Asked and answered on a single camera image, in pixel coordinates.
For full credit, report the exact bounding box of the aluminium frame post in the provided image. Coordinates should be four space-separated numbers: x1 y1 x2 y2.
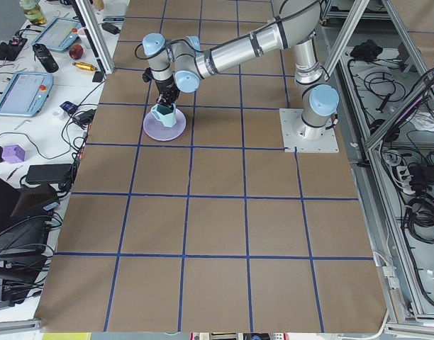
71 0 115 74

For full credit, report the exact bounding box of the green drink bottle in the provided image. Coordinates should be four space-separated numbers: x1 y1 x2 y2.
19 0 47 26

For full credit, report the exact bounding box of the purple plate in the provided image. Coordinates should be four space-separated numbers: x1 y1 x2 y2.
143 107 187 142

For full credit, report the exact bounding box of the far blue teach pendant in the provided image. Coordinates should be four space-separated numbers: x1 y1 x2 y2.
31 17 82 52

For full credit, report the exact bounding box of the near blue teach pendant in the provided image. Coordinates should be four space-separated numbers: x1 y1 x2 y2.
0 72 54 117

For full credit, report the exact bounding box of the white pink cup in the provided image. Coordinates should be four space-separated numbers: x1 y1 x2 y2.
77 28 87 41

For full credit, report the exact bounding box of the blue teach pendant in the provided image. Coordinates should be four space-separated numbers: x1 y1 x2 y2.
0 72 54 117
31 17 82 52

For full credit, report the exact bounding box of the red apple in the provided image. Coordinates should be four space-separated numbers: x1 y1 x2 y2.
69 44 84 60

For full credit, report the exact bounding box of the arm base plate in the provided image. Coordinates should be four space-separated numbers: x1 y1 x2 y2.
279 108 339 154

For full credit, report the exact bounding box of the black water bottle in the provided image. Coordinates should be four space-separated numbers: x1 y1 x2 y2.
33 43 59 73

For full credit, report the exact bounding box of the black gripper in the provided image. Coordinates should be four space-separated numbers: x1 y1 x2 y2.
155 78 179 106

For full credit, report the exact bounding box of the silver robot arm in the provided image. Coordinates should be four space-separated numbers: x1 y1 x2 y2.
141 0 339 141

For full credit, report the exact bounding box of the purple plastic block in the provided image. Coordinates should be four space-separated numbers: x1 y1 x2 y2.
1 144 26 164

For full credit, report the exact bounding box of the coiled black cable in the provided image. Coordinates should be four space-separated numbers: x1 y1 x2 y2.
401 194 434 246

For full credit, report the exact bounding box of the black power adapter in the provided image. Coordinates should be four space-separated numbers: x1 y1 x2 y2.
25 164 72 185

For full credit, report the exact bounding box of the light teal faceted cup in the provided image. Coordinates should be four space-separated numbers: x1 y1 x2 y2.
150 103 177 128

